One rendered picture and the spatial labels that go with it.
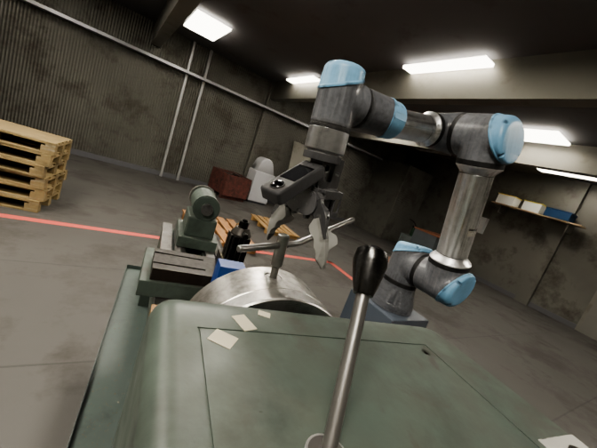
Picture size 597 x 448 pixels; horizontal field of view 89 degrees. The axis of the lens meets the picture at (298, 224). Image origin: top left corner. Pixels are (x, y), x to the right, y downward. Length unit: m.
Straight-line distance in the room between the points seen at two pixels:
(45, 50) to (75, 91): 0.80
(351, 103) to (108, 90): 8.00
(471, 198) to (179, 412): 0.82
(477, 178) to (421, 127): 0.19
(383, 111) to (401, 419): 0.47
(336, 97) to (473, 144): 0.46
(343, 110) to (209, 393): 0.45
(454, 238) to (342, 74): 0.58
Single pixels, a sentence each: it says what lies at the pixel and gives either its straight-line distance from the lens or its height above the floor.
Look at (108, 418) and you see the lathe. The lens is 1.25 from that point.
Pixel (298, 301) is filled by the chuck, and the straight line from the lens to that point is 0.53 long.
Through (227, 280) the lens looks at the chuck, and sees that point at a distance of 0.59.
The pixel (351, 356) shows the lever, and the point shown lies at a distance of 0.27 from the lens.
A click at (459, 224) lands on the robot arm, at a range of 0.94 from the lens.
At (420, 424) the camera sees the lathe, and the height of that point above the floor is 1.25.
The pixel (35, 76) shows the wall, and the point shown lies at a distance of 8.54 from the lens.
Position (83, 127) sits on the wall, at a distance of 8.48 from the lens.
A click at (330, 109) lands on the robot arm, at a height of 1.55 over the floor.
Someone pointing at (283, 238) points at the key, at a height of 1.32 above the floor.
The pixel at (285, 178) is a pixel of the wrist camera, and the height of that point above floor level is 1.42.
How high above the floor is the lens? 1.45
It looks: 11 degrees down
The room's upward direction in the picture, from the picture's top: 20 degrees clockwise
